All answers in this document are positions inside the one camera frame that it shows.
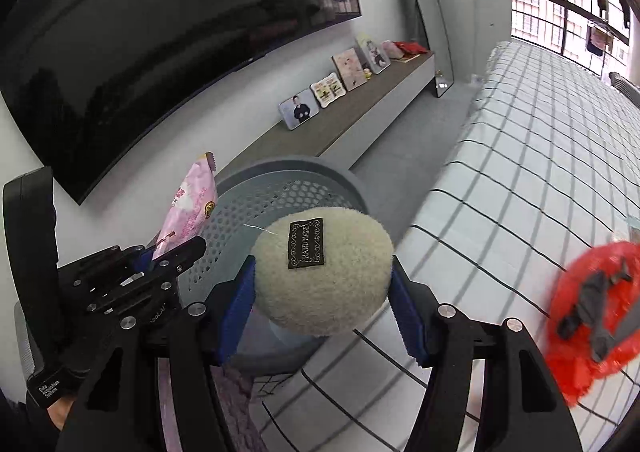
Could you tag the pink fuzzy rug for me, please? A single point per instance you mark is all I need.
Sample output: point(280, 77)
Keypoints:
point(233, 391)

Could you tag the pink snack wrapper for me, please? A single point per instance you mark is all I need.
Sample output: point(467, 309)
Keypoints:
point(193, 204)

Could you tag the dark grey cloth strip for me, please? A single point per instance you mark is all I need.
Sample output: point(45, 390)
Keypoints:
point(590, 311)

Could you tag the beige fluffy round pouch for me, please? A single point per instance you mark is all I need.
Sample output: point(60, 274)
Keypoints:
point(323, 271)

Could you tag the pink plush toy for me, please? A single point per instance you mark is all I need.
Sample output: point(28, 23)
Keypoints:
point(392, 50)

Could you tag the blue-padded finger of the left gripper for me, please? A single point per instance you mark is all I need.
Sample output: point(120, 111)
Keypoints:
point(112, 264)

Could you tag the person's hand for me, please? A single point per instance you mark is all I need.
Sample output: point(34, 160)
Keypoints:
point(59, 410)

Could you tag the white baby wipes bag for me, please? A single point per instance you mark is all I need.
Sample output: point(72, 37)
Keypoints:
point(631, 229)

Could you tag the photo frame of man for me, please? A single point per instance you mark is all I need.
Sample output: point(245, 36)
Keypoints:
point(299, 108)

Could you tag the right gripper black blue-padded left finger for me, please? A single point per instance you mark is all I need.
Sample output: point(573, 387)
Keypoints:
point(109, 413)

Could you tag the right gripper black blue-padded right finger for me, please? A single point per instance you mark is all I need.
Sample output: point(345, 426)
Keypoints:
point(521, 405)

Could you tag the red folded cloth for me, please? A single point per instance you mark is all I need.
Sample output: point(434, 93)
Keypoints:
point(411, 50)

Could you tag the white black-grid tablecloth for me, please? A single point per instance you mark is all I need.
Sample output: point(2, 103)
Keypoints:
point(546, 168)

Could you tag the scalloped white photo frame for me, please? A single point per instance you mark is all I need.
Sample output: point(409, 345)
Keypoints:
point(327, 90)

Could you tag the red plastic bag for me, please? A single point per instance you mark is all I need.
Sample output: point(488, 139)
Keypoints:
point(570, 360)

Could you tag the black wall television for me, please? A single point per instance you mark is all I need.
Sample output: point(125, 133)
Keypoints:
point(85, 80)

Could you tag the pink portrait photo frame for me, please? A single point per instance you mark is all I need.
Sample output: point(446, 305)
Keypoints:
point(350, 69)

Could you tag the tall child photo frame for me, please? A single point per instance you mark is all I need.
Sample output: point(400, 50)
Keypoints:
point(375, 55)

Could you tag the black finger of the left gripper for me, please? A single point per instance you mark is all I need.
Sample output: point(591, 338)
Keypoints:
point(139, 290)

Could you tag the grey perforated trash basket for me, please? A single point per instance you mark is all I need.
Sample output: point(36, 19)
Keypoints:
point(248, 202)

